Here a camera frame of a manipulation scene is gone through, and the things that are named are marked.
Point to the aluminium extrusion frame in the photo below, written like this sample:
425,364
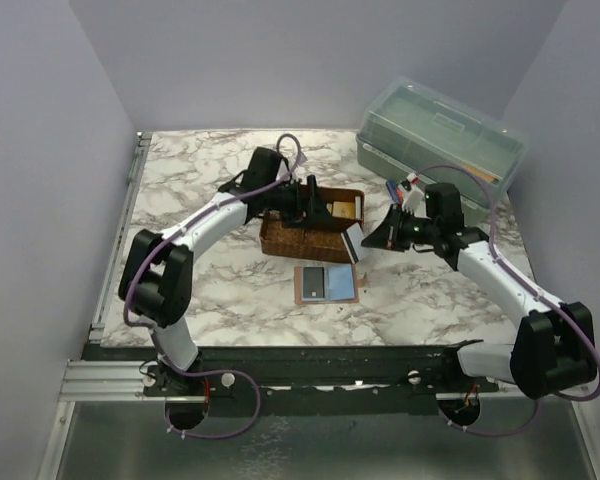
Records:
243,311

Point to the gold VIP card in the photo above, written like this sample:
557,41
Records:
343,209

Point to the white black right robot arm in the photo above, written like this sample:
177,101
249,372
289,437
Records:
554,346

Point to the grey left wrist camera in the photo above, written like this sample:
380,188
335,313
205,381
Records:
300,159

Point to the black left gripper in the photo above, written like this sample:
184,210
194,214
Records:
310,208

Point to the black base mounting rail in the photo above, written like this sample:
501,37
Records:
297,381

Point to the clear lidded green toolbox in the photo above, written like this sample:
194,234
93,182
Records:
411,128

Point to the black credit card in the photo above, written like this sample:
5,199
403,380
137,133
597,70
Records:
313,283

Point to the brown woven divided basket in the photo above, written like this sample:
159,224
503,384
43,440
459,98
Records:
319,245

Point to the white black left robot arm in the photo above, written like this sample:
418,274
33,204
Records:
156,285

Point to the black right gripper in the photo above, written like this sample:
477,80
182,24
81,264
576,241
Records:
388,235

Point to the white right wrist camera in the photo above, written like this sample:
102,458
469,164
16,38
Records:
411,194

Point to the blue red handled screwdriver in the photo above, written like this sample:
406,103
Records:
394,192

